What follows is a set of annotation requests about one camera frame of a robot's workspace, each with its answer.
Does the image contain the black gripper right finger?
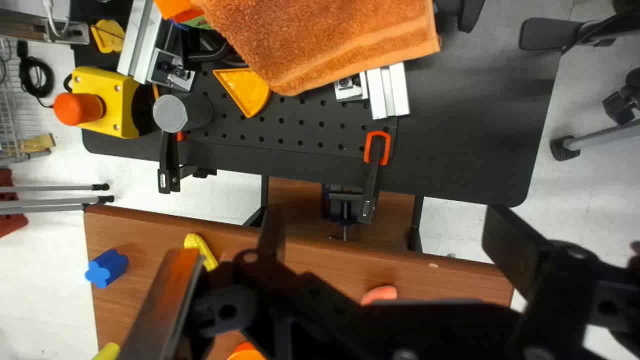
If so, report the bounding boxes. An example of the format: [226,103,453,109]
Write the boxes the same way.
[481,205,565,307]

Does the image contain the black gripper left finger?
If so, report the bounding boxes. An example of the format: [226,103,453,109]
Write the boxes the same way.
[117,247,202,360]

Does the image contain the pink bunny toy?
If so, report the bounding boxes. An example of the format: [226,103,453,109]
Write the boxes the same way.
[359,283,398,305]

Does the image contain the blue toy block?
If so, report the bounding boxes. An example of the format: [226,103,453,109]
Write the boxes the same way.
[84,247,127,287]

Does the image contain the yellow banana toy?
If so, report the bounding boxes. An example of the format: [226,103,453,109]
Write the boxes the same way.
[181,231,217,272]

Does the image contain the black tripod leg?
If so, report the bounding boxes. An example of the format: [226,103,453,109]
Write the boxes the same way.
[550,119,640,161]

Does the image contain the small black clamp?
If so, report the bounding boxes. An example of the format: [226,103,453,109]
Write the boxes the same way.
[155,131,216,193]

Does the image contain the orange black clamp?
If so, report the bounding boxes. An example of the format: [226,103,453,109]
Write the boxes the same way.
[358,129,391,223]

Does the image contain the silver metal rods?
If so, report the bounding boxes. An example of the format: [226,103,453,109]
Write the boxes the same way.
[0,183,114,216]

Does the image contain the grey cylindrical knob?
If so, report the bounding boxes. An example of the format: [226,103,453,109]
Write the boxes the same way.
[152,93,214,134]

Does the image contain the yellow emergency stop box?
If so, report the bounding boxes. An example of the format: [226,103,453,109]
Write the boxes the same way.
[54,66,154,140]

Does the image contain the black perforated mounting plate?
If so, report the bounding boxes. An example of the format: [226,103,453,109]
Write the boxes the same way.
[80,66,416,175]

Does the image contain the orange triangular plastic piece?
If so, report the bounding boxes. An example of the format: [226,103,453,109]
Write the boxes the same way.
[214,67,270,117]

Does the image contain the yellow plastic clip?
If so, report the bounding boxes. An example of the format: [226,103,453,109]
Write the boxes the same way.
[90,20,123,54]

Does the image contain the orange towel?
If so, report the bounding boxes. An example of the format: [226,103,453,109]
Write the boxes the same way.
[194,0,440,95]

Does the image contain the silver aluminium extrusion rail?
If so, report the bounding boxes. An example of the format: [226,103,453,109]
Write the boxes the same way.
[365,62,409,119]

